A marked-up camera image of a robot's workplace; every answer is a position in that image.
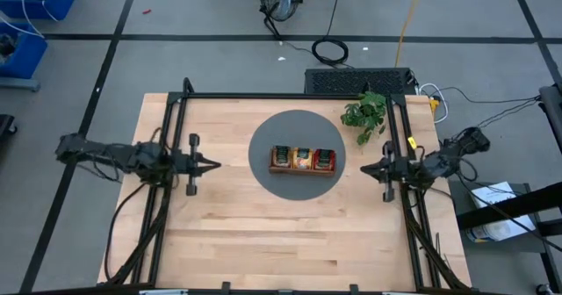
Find round grey woven placemat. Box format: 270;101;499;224
248;109;347;201

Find red strawberry tea sachet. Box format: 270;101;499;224
313;147;337;172

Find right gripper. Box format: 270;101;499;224
359;140;416;203

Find green plant in white pot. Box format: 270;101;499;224
340;90;389;148

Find wooden tea organizer box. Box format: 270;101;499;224
268;145;338;176

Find yellow peach tea sachet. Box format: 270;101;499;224
292;147;314;169

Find blue storage bin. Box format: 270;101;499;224
0;0;80;22
0;21;49;92

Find coiled black cable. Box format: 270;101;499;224
311;37;349;67

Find grey side table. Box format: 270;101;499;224
447;178;562;295

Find yellow cable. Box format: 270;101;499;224
393;0;427;69

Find black perforated computer tower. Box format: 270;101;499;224
303;67;417;97

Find white paper sheets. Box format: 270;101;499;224
466;180;537;243

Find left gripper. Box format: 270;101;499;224
172;133;222;197

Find black aluminium table frame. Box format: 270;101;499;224
98;77;473;295

